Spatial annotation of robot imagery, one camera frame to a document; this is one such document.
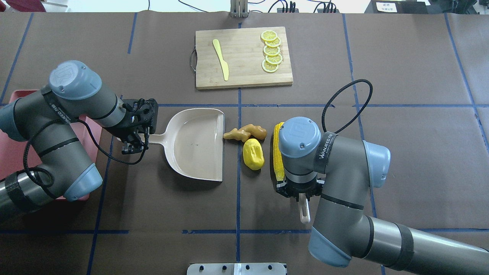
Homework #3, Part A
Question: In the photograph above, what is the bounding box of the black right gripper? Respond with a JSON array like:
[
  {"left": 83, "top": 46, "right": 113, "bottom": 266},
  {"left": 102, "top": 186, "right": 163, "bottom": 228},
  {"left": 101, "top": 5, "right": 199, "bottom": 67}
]
[{"left": 275, "top": 180, "right": 325, "bottom": 202}]

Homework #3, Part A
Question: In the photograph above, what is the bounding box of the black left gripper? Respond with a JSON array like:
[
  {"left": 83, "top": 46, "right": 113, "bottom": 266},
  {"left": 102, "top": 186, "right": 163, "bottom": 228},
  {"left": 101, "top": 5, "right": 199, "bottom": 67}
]
[{"left": 103, "top": 99, "right": 159, "bottom": 155}]

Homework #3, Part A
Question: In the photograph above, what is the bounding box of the yellow corn cob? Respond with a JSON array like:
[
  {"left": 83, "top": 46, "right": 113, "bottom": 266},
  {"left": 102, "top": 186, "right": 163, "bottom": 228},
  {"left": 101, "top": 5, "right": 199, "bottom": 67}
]
[{"left": 271, "top": 122, "right": 285, "bottom": 183}]

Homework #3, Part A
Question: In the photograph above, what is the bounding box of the yellow lemon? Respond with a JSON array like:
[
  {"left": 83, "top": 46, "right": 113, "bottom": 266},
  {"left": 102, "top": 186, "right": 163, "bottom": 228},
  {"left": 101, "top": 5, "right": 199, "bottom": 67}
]
[{"left": 243, "top": 139, "right": 264, "bottom": 171}]

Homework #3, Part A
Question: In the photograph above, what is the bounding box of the beige plastic dustpan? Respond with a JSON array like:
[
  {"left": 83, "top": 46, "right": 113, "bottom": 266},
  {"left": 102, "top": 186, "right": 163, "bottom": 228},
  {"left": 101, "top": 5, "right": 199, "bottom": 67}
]
[{"left": 149, "top": 108, "right": 225, "bottom": 182}]

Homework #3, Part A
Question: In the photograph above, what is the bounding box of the tan ginger root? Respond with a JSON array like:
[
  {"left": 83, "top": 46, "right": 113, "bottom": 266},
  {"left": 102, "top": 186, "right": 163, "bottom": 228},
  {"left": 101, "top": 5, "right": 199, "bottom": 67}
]
[{"left": 223, "top": 124, "right": 267, "bottom": 142}]

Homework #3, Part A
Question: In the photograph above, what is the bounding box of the white hand brush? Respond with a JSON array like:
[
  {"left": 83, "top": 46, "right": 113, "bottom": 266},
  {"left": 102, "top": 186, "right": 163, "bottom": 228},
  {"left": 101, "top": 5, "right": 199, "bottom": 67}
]
[{"left": 298, "top": 193, "right": 311, "bottom": 224}]

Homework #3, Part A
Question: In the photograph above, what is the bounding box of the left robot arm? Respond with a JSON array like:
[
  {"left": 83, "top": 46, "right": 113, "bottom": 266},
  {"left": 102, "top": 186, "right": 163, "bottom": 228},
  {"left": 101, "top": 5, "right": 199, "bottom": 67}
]
[{"left": 0, "top": 60, "right": 159, "bottom": 222}]

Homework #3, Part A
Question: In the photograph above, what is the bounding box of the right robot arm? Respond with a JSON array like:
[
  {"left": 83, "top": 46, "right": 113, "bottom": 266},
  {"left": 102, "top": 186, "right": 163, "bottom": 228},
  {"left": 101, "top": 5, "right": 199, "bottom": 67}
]
[{"left": 274, "top": 117, "right": 489, "bottom": 275}]

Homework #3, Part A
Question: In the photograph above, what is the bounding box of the pink plastic bin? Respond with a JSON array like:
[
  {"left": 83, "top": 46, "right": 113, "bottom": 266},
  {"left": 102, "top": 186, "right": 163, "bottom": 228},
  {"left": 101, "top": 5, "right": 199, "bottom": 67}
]
[{"left": 0, "top": 90, "right": 103, "bottom": 201}]

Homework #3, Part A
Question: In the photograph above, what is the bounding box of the lemon slice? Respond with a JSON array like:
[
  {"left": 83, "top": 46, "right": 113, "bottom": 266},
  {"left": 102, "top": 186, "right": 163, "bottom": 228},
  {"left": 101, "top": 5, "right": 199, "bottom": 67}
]
[
  {"left": 264, "top": 37, "right": 282, "bottom": 48},
  {"left": 261, "top": 60, "right": 279, "bottom": 73},
  {"left": 264, "top": 54, "right": 283, "bottom": 65},
  {"left": 260, "top": 30, "right": 278, "bottom": 42},
  {"left": 262, "top": 45, "right": 281, "bottom": 57}
]

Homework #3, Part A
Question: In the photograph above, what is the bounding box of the yellow-green plastic knife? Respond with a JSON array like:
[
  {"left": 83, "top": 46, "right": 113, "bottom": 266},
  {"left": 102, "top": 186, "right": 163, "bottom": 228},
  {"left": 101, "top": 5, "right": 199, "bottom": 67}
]
[{"left": 212, "top": 39, "right": 229, "bottom": 81}]

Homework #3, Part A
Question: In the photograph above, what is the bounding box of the bamboo cutting board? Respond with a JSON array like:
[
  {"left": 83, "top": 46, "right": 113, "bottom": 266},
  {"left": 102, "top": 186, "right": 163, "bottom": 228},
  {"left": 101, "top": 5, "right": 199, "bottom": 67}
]
[{"left": 195, "top": 26, "right": 293, "bottom": 89}]

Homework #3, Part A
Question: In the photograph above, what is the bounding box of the metal base plate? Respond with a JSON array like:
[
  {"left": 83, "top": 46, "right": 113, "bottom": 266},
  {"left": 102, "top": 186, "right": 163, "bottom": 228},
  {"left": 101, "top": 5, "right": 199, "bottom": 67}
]
[{"left": 186, "top": 262, "right": 288, "bottom": 275}]

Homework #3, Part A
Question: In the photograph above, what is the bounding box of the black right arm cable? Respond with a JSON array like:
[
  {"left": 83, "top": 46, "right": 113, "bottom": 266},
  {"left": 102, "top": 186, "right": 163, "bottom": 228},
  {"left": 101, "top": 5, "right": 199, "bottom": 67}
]
[{"left": 322, "top": 79, "right": 373, "bottom": 134}]

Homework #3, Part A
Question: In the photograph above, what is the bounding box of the aluminium frame post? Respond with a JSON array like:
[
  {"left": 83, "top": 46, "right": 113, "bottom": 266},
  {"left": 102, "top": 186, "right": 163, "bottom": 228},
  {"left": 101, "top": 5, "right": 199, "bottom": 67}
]
[{"left": 230, "top": 0, "right": 249, "bottom": 18}]

